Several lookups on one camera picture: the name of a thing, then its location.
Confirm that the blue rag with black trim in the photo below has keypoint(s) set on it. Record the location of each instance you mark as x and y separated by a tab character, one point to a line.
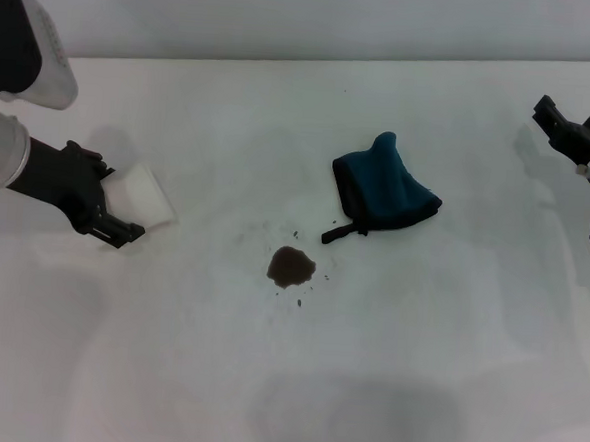
384	186

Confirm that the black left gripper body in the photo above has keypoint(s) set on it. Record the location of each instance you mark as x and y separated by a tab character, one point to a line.
62	182

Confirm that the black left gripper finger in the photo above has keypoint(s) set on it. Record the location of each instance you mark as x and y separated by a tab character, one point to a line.
116	231
108	172

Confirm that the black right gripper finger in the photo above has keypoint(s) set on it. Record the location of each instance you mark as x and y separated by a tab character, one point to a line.
552	116

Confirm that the white paper cup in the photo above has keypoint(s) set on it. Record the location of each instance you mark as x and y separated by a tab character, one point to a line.
138	199

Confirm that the dark brown water stain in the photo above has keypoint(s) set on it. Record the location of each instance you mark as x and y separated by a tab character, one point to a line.
289	267

